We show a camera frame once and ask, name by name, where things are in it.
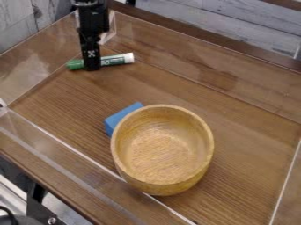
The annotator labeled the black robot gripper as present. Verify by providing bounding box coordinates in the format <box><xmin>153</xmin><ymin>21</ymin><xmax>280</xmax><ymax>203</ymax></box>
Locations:
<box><xmin>73</xmin><ymin>0</ymin><xmax>110</xmax><ymax>71</ymax></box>

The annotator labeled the black metal table frame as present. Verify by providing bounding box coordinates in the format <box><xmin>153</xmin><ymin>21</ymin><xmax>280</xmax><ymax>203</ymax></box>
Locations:
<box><xmin>26</xmin><ymin>183</ymin><xmax>67</xmax><ymax>225</ymax></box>

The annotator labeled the brown wooden bowl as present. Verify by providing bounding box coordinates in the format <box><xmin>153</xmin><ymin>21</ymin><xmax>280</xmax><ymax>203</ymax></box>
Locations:
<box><xmin>112</xmin><ymin>105</ymin><xmax>216</xmax><ymax>196</ymax></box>

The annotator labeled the green and white marker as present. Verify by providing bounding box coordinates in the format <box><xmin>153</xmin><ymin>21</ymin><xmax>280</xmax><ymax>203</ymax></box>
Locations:
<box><xmin>66</xmin><ymin>53</ymin><xmax>136</xmax><ymax>70</ymax></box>

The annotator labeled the black cable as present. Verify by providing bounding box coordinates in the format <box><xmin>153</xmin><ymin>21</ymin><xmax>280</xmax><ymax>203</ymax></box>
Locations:
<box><xmin>0</xmin><ymin>205</ymin><xmax>22</xmax><ymax>225</ymax></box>

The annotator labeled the blue rectangular block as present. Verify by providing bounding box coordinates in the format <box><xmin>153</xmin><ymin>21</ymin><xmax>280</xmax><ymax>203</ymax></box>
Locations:
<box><xmin>104</xmin><ymin>102</ymin><xmax>144</xmax><ymax>136</ymax></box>

